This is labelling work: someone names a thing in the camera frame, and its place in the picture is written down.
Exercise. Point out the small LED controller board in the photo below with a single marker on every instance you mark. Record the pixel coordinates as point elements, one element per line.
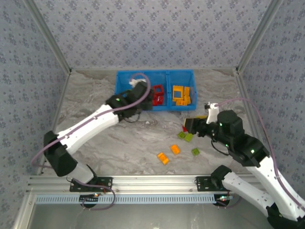
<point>89,199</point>
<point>222,199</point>

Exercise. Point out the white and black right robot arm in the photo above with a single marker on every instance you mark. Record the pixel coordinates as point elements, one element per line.
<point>262,175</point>

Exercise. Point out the small green lego brick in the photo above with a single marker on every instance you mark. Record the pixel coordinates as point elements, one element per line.
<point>181,135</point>
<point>195,152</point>

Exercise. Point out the yellow-orange lego frame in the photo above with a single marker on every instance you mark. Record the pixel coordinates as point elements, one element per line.
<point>177,87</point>

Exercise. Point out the small red lego brick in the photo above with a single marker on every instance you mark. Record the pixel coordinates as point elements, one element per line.
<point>184,129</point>
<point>160,99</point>

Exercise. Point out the aluminium side frame rail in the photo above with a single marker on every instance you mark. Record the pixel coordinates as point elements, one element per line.
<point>250,112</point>
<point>59,105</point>

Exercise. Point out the aluminium front frame rail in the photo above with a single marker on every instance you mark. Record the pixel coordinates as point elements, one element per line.
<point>155,183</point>

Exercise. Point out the medium green lego brick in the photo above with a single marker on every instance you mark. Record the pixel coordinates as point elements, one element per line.
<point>188,138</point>

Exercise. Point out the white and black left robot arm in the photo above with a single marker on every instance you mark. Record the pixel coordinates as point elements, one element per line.
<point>93,130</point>

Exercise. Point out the red lego frame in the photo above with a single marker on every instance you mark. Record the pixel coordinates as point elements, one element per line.
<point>162,90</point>

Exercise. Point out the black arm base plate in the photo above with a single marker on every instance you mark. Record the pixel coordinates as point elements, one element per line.
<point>202,183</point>
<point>107,182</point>

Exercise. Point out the aluminium frame post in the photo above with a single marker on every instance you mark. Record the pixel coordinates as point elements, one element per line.
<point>258,35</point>
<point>49,35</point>

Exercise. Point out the orange lego brick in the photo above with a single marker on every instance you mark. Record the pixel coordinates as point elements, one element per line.
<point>182,102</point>
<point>163,158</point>
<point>189,100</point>
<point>187,91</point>
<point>175,149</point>

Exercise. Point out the blue three-compartment bin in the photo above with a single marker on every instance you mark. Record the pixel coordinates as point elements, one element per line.
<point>166,78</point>

